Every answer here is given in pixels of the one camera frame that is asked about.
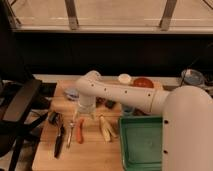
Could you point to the red bowl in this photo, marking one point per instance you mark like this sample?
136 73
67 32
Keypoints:
143 82

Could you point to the blue grey cloth toy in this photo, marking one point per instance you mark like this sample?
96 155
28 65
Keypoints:
71 94

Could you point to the small black object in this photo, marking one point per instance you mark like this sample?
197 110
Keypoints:
53 118

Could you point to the black rectangular block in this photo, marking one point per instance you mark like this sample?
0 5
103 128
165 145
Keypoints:
110 104

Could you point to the black chair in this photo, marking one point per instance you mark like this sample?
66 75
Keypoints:
34 94

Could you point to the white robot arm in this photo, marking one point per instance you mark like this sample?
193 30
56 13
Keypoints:
187 118

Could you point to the green plastic tray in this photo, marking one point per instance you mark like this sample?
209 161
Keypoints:
141 143

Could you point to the blue cup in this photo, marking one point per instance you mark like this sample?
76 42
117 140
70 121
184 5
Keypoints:
127 110

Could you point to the orange carrot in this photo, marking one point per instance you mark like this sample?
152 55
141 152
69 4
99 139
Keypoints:
79 136

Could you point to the black handled knife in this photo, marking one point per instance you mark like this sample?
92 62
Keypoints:
58 141

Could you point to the white cup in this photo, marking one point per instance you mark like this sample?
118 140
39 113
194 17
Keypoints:
124 79

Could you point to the blue round lid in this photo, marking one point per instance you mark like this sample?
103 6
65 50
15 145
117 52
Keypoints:
192 77

